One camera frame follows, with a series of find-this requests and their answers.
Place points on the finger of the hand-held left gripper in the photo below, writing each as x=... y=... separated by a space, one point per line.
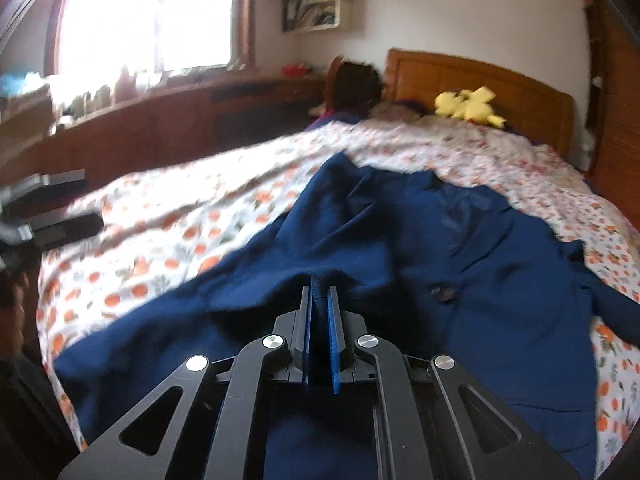
x=55 y=182
x=65 y=227

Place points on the wooden wardrobe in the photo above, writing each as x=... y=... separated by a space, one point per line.
x=615 y=110

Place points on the navy blue jacket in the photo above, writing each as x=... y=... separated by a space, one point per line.
x=400 y=240

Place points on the wooden desk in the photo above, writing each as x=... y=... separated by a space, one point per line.
x=175 y=120

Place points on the yellow plush toy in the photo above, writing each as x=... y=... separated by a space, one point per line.
x=467 y=105

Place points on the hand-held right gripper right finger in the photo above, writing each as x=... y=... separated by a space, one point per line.
x=333 y=350

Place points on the dark chair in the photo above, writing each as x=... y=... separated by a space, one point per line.
x=355 y=87

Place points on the window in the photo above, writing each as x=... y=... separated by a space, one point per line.
x=150 y=15

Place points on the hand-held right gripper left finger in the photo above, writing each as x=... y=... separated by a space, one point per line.
x=305 y=345

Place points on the red bowl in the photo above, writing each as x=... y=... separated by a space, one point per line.
x=296 y=70

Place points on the wooden headboard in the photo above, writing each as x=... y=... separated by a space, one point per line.
x=520 y=95

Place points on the floral pillow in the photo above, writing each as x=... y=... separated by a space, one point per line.
x=400 y=111

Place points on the orange print bedsheet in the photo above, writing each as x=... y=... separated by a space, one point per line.
x=165 y=230

